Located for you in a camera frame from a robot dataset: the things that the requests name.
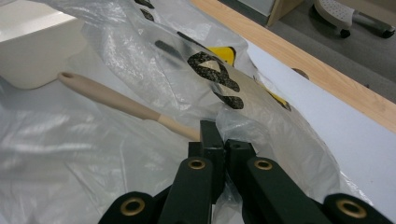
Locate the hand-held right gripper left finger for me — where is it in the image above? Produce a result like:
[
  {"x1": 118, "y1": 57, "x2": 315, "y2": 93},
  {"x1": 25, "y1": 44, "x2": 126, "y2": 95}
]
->
[{"x1": 188, "y1": 119, "x2": 227, "y2": 203}]

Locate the beige silicone spoon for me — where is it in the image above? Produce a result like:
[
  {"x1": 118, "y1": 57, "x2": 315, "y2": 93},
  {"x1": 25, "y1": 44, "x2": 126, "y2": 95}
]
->
[{"x1": 58, "y1": 72, "x2": 202, "y2": 142}]

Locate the light wooden cabinet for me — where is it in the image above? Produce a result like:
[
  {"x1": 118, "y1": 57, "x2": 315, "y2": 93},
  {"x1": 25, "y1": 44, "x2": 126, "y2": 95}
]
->
[{"x1": 239, "y1": 0, "x2": 304, "y2": 27}]

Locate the clear printed plastic bag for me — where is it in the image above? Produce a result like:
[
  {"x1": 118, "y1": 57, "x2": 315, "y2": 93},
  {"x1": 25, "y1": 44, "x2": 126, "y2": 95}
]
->
[{"x1": 0, "y1": 0, "x2": 375, "y2": 224}]

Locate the grey office chair base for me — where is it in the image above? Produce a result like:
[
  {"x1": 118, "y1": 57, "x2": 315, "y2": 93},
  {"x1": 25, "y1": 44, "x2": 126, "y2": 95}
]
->
[{"x1": 312, "y1": 0, "x2": 396, "y2": 40}]

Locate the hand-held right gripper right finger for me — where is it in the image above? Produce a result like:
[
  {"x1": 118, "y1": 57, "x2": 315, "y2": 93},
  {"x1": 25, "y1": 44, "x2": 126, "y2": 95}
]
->
[{"x1": 224, "y1": 138, "x2": 258, "y2": 190}]

